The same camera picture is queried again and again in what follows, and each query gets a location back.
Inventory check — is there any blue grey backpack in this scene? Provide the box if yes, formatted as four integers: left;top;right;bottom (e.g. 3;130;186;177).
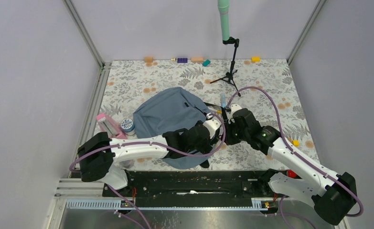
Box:
133;87;222;169

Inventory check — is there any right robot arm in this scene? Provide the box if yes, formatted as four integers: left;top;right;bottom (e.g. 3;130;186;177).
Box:
223;104;357;226

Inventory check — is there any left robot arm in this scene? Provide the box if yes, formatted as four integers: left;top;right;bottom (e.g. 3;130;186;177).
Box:
75;120;220;196

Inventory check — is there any white yellow pen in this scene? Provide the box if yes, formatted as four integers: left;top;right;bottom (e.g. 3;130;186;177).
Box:
208;108;222;114

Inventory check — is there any light blue glue tube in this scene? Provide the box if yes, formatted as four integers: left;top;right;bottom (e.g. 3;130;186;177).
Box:
221;93;227;108

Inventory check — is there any black mini tripod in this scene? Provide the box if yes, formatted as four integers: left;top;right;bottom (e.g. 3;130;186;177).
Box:
210;37;240;91

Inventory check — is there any small yellow cube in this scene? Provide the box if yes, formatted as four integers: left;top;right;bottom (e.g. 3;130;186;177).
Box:
292;140;300;147

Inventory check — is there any red black small toy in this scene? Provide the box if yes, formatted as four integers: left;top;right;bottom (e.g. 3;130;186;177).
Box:
286;170;298;178

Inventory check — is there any yellow toy block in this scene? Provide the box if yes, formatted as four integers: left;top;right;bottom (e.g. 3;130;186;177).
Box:
251;56;261;62

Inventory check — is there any blue round cleaning gel jar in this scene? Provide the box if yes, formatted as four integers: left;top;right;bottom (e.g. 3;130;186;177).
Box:
120;118;136;137

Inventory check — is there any teal toy block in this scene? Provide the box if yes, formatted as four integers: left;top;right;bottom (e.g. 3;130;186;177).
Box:
202;60;211;67

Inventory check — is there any long tan wooden block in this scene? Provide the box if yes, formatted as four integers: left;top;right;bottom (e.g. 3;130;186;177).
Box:
191;57;204;63

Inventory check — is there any purple toy brick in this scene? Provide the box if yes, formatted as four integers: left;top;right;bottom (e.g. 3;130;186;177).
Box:
177;58;188;63

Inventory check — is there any pink transparent pencil case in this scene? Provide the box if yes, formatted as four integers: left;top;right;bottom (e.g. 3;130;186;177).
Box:
96;113;127;139

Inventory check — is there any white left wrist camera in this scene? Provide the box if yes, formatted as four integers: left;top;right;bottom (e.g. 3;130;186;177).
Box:
203;113;221;139

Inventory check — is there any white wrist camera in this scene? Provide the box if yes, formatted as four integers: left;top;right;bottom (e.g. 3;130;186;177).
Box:
203;113;221;139
226;104;242;119

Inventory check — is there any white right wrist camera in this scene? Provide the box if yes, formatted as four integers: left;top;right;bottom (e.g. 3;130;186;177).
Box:
226;104;242;119

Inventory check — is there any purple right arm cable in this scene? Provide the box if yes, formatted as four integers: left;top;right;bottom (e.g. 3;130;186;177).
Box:
226;86;364;218

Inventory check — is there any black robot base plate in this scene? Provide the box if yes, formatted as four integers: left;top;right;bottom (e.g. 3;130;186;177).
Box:
118;170;282;208

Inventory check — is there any white slotted cable duct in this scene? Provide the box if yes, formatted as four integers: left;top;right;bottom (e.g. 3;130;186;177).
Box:
65;197;270;211

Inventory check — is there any aluminium frame rail right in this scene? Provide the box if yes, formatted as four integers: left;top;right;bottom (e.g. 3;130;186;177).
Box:
287;0;327;66

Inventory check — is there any aluminium frame rail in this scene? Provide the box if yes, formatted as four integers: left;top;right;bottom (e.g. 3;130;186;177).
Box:
287;0;327;66
63;0;112;177

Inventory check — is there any aluminium frame rail left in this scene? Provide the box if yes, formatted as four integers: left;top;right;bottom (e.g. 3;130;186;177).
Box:
63;0;112;177

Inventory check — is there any mint green microphone handle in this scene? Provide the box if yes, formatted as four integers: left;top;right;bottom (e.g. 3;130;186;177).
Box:
217;0;230;42

